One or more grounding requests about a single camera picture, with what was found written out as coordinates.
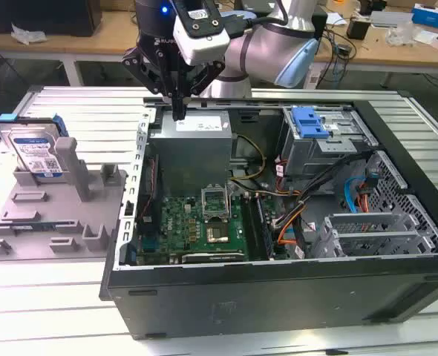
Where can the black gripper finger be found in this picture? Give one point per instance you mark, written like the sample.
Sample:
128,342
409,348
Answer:
208,78
144,70

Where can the hard disk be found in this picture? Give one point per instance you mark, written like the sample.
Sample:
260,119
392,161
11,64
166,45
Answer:
33,148

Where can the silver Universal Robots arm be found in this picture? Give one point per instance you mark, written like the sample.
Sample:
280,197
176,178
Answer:
263,48

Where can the wooden desk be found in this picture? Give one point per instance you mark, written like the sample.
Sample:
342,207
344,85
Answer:
111,41

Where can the grey power supply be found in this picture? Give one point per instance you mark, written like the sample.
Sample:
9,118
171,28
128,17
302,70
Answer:
193,155

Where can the blue plastic drive latch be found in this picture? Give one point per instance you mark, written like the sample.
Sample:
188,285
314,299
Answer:
308,122

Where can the black computer tower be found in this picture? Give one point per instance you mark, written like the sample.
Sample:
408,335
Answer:
37,15

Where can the white crumpled plastic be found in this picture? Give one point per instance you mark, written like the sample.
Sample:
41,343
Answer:
27,35

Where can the thin locking lever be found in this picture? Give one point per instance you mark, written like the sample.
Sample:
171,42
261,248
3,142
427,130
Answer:
230,202

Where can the grey metal drive cage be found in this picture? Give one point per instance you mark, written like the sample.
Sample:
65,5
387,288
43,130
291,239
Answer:
315,155

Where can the green motherboard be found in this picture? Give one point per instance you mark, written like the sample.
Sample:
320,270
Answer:
182,226

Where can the CPU socket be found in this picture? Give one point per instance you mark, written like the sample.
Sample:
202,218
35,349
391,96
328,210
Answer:
217,234

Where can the small black box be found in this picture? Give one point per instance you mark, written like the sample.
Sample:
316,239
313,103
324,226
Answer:
358,29

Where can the grey parts rack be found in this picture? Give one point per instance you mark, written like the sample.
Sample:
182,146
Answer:
55,207

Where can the grey flat box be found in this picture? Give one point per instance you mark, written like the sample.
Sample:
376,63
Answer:
389,18

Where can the black PC case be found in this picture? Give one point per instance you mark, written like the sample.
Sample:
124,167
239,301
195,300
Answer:
241,296

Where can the blue cardboard box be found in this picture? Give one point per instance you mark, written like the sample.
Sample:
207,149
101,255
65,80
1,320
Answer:
434,16

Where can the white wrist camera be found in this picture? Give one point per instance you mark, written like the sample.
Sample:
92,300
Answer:
204,48

